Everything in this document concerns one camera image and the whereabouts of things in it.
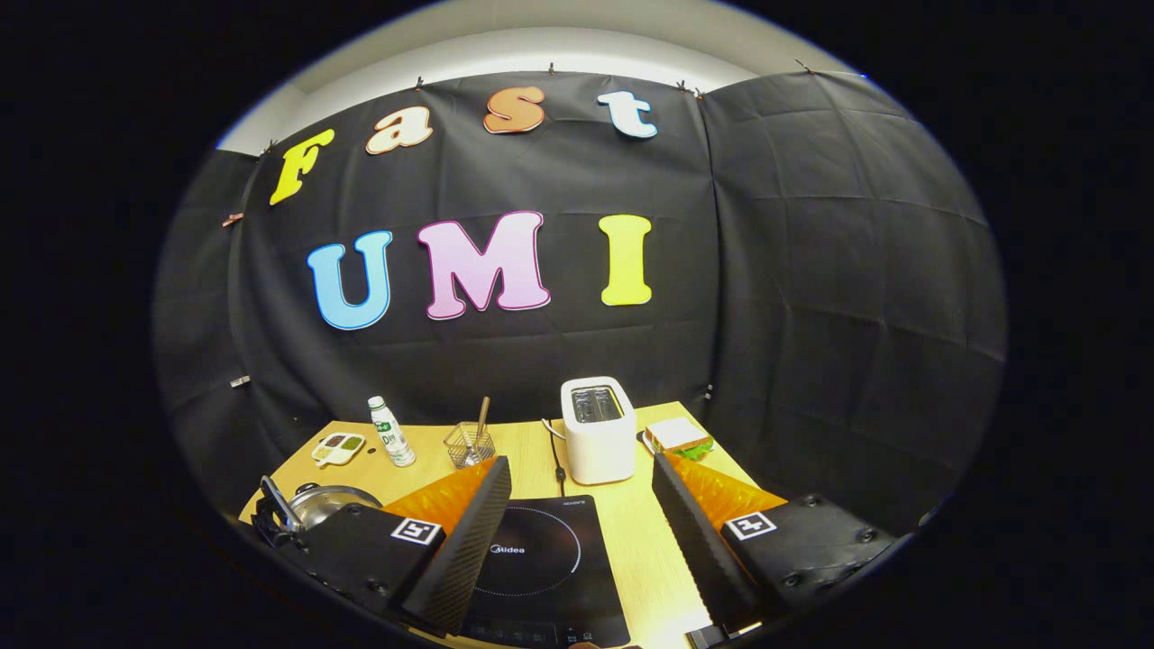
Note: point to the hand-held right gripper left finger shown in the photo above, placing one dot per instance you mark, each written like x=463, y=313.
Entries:
x=469, y=541

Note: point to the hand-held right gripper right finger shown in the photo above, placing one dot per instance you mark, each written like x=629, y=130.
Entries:
x=699, y=541

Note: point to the black induction cooktop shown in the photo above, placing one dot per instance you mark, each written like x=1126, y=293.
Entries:
x=550, y=577

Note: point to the stainless steel pot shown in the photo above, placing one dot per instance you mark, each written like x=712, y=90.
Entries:
x=329, y=503

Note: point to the sandwich with lettuce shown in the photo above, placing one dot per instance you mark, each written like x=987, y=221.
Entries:
x=676, y=435

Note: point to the white bottle with green label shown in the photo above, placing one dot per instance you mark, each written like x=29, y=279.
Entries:
x=392, y=437

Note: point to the white toaster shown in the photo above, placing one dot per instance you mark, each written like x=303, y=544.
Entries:
x=599, y=446

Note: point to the white divided dish of beans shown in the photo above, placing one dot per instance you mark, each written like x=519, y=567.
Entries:
x=338, y=448

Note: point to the black backdrop cloth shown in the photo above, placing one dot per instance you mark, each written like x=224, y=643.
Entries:
x=811, y=297

